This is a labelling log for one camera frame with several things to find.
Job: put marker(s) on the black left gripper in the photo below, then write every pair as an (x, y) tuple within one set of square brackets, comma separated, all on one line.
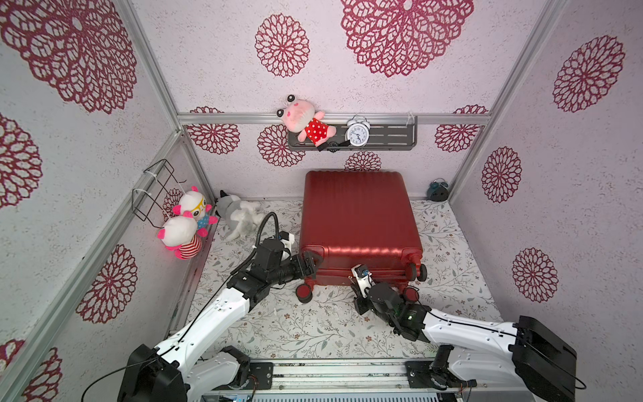
[(303, 271)]

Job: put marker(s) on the white plush red striped shirt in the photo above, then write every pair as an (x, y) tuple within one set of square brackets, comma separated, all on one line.
[(179, 235)]

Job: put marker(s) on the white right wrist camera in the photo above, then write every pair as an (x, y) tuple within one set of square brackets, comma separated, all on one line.
[(361, 276)]

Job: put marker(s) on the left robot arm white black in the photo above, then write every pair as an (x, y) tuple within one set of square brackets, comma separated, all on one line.
[(171, 371)]

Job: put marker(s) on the dark grey wall shelf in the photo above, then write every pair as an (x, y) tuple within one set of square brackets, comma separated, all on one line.
[(399, 134)]

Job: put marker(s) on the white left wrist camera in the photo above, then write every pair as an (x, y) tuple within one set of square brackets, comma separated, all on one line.
[(288, 240)]

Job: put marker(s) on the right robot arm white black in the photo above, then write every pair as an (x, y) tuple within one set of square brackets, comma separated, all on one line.
[(523, 353)]

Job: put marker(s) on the floral patterned table mat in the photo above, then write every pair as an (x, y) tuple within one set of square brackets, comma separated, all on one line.
[(329, 327)]

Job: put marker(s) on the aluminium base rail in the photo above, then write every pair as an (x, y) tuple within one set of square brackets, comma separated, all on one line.
[(381, 379)]

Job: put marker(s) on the grey white plush dog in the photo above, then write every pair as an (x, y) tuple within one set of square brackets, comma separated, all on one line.
[(241, 216)]

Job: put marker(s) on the white plush with yellow glasses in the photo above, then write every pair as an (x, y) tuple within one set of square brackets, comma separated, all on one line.
[(193, 204)]

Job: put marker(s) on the black wire wall basket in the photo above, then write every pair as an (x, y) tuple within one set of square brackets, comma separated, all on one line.
[(153, 203)]

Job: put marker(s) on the red hard-shell suitcase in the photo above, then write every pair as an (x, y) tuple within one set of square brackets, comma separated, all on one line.
[(359, 218)]

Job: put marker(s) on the white twin-bell alarm clock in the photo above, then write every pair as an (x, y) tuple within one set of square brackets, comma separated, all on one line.
[(358, 131)]

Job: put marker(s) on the dark teal small alarm clock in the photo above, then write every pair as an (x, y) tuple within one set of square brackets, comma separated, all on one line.
[(438, 191)]

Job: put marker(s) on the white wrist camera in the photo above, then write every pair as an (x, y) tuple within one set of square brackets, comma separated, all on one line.
[(288, 240), (361, 276)]

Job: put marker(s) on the pink frog plush toy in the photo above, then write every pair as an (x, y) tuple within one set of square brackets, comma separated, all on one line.
[(301, 117)]

